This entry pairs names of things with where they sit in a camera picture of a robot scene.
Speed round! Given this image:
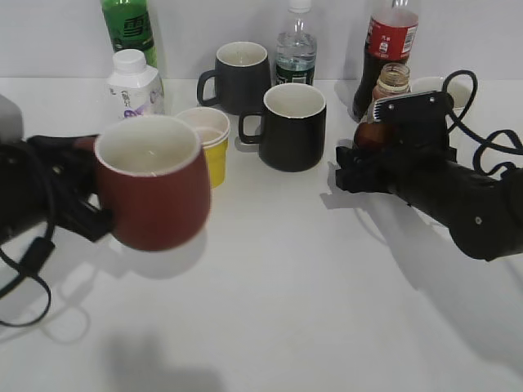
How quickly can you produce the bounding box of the dark grey ceramic mug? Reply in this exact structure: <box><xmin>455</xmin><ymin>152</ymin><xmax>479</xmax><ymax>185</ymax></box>
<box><xmin>196</xmin><ymin>42</ymin><xmax>271</xmax><ymax>115</ymax></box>

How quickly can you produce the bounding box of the cola bottle red label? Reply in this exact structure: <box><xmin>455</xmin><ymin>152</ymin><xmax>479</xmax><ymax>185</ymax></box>
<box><xmin>352</xmin><ymin>1</ymin><xmax>421</xmax><ymax>121</ymax></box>

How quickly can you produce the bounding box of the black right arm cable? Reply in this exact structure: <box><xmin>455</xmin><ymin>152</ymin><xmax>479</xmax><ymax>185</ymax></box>
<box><xmin>440</xmin><ymin>69</ymin><xmax>523</xmax><ymax>180</ymax></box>

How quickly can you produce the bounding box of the white small cup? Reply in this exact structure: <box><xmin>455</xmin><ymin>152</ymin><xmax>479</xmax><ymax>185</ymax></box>
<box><xmin>409</xmin><ymin>75</ymin><xmax>472</xmax><ymax>118</ymax></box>

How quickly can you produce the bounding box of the white milk bottle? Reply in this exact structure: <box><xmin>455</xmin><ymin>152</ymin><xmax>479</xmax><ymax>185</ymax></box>
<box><xmin>107</xmin><ymin>49</ymin><xmax>165</xmax><ymax>120</ymax></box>

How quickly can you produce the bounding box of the black ceramic mug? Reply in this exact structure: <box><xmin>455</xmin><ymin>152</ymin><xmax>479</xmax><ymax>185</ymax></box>
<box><xmin>238</xmin><ymin>82</ymin><xmax>327</xmax><ymax>172</ymax></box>

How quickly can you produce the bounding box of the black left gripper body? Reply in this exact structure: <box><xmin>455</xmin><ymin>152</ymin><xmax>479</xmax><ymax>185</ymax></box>
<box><xmin>27</xmin><ymin>135</ymin><xmax>113</xmax><ymax>241</ymax></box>

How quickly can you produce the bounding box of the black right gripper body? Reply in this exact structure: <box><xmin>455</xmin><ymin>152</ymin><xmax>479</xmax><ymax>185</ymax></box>
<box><xmin>367</xmin><ymin>90</ymin><xmax>456</xmax><ymax>192</ymax></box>

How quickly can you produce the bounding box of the yellow paper cup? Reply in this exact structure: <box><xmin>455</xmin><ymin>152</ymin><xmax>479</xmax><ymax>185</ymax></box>
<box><xmin>204</xmin><ymin>139</ymin><xmax>228</xmax><ymax>188</ymax></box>

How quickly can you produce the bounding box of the clear water bottle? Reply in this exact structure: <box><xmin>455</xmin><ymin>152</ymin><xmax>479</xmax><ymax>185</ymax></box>
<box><xmin>275</xmin><ymin>1</ymin><xmax>317</xmax><ymax>85</ymax></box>

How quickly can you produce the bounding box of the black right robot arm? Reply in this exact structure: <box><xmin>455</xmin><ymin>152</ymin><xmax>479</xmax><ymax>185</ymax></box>
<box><xmin>336</xmin><ymin>91</ymin><xmax>522</xmax><ymax>261</ymax></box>

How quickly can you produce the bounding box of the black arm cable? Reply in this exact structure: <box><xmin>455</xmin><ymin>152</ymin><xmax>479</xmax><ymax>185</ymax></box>
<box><xmin>0</xmin><ymin>142</ymin><xmax>56</xmax><ymax>327</ymax></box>
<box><xmin>440</xmin><ymin>69</ymin><xmax>523</xmax><ymax>180</ymax></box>

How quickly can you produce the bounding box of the green soda bottle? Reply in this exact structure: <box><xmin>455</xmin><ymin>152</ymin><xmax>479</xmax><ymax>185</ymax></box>
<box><xmin>101</xmin><ymin>0</ymin><xmax>157</xmax><ymax>68</ymax></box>

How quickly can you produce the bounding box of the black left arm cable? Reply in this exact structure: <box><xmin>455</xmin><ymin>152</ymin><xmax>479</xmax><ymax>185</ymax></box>
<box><xmin>0</xmin><ymin>142</ymin><xmax>56</xmax><ymax>327</ymax></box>

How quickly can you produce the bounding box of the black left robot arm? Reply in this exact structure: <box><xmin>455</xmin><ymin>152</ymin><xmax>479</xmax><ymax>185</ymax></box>
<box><xmin>1</xmin><ymin>96</ymin><xmax>113</xmax><ymax>243</ymax></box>

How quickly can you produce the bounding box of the red ceramic mug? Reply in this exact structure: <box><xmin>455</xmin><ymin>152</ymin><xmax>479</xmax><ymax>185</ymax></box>
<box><xmin>74</xmin><ymin>115</ymin><xmax>212</xmax><ymax>251</ymax></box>

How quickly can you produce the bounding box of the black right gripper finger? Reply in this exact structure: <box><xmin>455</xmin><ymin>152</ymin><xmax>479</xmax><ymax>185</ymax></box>
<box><xmin>335</xmin><ymin>145</ymin><xmax>388</xmax><ymax>192</ymax></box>

